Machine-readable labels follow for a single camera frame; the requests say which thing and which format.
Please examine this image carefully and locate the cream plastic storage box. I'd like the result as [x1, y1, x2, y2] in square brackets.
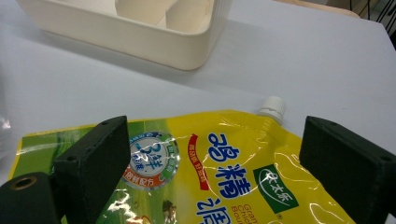
[15, 0, 233, 72]

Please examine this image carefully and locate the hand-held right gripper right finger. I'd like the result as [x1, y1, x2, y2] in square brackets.
[299, 115, 396, 224]

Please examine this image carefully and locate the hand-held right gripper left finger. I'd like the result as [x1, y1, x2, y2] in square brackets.
[52, 115, 132, 224]

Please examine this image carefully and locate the yellow spouted seasoning pouch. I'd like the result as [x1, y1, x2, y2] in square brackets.
[7, 95, 358, 224]

